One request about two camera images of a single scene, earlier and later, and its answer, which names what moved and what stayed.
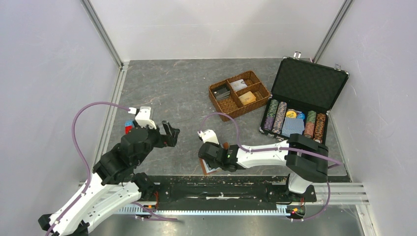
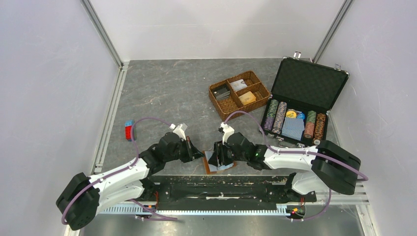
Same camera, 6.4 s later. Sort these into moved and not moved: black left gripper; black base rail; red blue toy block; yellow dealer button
Moved: black left gripper
Not moved: red blue toy block; yellow dealer button; black base rail
